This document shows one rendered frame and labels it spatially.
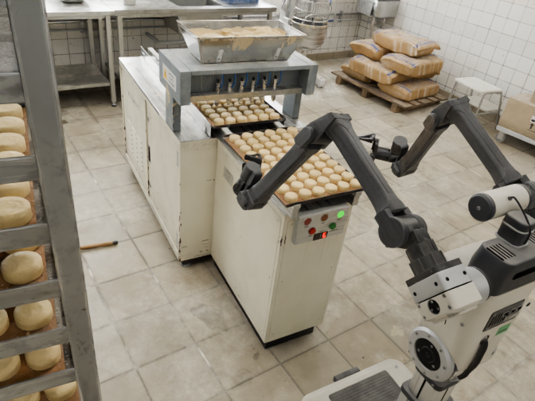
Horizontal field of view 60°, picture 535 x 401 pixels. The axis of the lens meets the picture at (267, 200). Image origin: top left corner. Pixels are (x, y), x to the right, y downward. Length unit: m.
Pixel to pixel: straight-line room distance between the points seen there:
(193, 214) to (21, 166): 1.99
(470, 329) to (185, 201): 1.58
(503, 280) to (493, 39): 4.81
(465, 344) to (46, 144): 1.15
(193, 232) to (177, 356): 0.67
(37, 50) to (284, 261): 1.60
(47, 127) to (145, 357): 1.93
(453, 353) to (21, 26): 1.26
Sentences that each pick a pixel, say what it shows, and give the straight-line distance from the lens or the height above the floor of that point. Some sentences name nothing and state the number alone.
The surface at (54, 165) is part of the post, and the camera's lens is 0.53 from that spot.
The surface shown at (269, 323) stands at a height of 0.22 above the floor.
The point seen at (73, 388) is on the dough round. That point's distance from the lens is 0.90.
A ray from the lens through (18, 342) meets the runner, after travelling 0.73.
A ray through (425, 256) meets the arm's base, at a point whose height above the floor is 1.21.
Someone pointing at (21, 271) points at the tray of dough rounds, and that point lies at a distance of 0.69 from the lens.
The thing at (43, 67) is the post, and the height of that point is 1.71.
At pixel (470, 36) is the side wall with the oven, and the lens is 6.03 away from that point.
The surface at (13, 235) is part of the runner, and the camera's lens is 0.61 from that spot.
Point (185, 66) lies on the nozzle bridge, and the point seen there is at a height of 1.18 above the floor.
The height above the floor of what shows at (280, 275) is 0.52.
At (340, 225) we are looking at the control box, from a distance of 1.97.
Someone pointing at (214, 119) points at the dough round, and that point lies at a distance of 2.31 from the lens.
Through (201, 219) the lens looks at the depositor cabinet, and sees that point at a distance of 2.55.
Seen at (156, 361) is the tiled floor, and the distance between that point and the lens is 2.35.
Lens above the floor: 1.87
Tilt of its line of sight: 33 degrees down
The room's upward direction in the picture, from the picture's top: 8 degrees clockwise
